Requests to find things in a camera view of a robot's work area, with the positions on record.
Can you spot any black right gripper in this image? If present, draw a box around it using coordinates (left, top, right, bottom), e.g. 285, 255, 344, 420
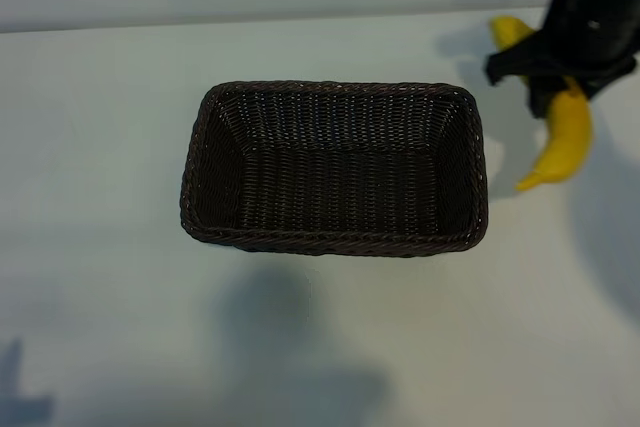
483, 0, 640, 121

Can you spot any yellow banana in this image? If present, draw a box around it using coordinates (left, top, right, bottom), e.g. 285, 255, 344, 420
488, 15, 595, 193

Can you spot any dark brown wicker basket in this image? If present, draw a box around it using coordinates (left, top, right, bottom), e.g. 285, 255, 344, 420
178, 80, 489, 259

